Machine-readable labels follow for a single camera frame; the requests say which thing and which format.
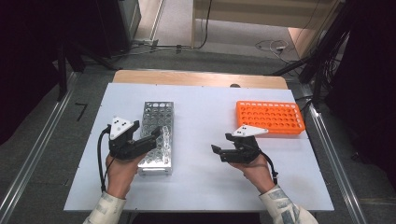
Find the silver metal test tube rack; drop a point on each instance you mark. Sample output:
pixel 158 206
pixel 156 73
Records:
pixel 155 161

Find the light wooden furniture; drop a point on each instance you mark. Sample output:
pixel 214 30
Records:
pixel 264 12

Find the person's left hand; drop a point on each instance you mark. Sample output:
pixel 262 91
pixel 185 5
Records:
pixel 121 174

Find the orange plastic test tube rack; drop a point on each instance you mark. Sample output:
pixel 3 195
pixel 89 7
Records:
pixel 269 118

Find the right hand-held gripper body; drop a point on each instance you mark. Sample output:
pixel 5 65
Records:
pixel 241 151

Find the aluminium floor rail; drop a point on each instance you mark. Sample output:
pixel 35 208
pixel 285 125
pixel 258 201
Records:
pixel 37 149
pixel 336 174

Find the dark cabinet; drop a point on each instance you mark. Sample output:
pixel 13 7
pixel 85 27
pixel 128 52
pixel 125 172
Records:
pixel 118 25

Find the person's right hand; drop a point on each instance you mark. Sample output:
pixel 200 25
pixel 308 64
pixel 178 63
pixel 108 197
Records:
pixel 255 172

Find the wooden table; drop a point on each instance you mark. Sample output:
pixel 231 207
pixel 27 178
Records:
pixel 193 78

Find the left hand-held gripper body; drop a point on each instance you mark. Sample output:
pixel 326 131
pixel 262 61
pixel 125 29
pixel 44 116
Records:
pixel 124 144

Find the black tripod stand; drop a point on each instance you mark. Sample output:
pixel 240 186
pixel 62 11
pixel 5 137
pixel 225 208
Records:
pixel 62 71

